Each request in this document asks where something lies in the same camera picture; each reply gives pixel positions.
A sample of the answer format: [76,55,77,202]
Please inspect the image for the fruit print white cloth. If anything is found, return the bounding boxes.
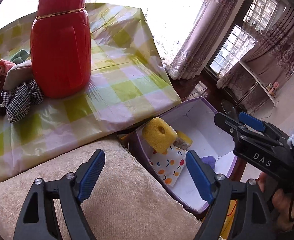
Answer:
[149,145,187,187]

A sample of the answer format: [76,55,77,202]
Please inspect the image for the grey drawstring pouch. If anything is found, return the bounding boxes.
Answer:
[3,60,34,92]

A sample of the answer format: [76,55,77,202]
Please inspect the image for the purple white cardboard box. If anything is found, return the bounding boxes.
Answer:
[127,97,237,214]

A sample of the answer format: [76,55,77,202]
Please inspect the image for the white side table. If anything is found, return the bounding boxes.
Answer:
[221,60,279,119]

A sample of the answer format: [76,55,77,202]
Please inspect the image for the small purple knit item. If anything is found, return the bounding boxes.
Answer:
[201,155,216,170]

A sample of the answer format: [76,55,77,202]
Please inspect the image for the yellow rectangular sponge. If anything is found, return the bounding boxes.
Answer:
[142,117,178,154]

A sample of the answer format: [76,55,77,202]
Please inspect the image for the black white gingham cloth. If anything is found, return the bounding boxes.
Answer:
[1,80,44,123]

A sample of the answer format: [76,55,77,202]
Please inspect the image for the green checkered plastic tablecloth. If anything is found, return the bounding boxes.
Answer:
[0,3,180,182]

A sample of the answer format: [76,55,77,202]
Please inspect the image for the small yellow white sponge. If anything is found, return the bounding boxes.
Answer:
[173,131,193,150]

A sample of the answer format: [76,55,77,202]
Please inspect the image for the person right hand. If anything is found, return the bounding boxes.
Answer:
[256,178,294,233]

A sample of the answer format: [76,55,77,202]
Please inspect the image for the red thermos jug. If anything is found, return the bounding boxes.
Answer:
[30,0,91,98]

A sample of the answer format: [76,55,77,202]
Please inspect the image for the beige velvet cushion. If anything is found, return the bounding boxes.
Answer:
[0,137,201,239]

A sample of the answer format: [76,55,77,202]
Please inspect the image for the green teal cloth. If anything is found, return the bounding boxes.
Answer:
[10,49,29,64]

